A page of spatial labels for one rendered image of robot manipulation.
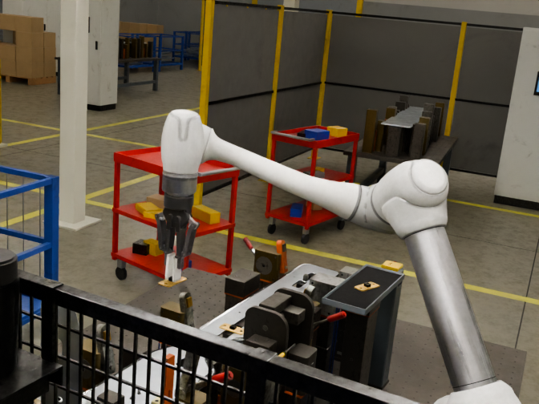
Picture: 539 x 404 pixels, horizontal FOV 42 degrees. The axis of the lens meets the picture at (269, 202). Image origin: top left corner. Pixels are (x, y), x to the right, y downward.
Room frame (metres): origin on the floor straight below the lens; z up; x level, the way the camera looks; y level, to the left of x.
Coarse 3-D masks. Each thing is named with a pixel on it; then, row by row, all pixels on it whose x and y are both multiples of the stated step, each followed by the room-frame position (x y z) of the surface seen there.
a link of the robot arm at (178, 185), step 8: (168, 176) 1.72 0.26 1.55; (176, 176) 1.71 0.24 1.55; (184, 176) 1.72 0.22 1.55; (192, 176) 1.73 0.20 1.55; (168, 184) 1.72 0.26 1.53; (176, 184) 1.71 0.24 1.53; (184, 184) 1.72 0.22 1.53; (192, 184) 1.73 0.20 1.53; (168, 192) 1.72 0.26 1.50; (176, 192) 1.71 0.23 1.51; (184, 192) 1.72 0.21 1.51; (192, 192) 1.73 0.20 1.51
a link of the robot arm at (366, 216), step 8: (368, 192) 1.78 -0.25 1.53; (360, 200) 1.77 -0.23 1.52; (368, 200) 1.76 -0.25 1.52; (360, 208) 1.77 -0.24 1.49; (368, 208) 1.75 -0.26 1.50; (360, 216) 1.77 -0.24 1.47; (368, 216) 1.76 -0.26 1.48; (376, 216) 1.73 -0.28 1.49; (360, 224) 1.79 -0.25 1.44; (368, 224) 1.78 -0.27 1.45; (376, 224) 1.76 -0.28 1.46; (384, 224) 1.74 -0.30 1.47; (384, 232) 1.80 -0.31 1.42; (392, 232) 1.79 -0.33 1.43
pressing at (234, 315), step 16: (304, 272) 2.57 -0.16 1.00; (320, 272) 2.58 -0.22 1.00; (336, 272) 2.60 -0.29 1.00; (272, 288) 2.38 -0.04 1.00; (288, 288) 2.39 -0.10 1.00; (304, 288) 2.41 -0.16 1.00; (240, 304) 2.22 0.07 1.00; (256, 304) 2.22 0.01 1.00; (224, 320) 2.07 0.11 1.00; (240, 320) 2.09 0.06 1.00; (240, 336) 1.97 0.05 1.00; (160, 352) 1.83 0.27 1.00; (176, 352) 1.83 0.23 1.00; (128, 368) 1.72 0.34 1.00; (144, 368) 1.73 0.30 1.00; (160, 368) 1.74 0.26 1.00; (208, 368) 1.76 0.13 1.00; (112, 384) 1.63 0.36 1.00; (144, 384) 1.65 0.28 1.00; (128, 400) 1.56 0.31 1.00; (144, 400) 1.57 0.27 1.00
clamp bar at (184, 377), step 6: (186, 354) 1.52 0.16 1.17; (192, 354) 1.51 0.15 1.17; (186, 360) 1.52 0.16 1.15; (198, 360) 1.54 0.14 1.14; (186, 366) 1.52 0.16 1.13; (180, 378) 1.52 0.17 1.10; (186, 378) 1.51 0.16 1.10; (180, 384) 1.52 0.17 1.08; (186, 384) 1.51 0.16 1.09; (186, 390) 1.52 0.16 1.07
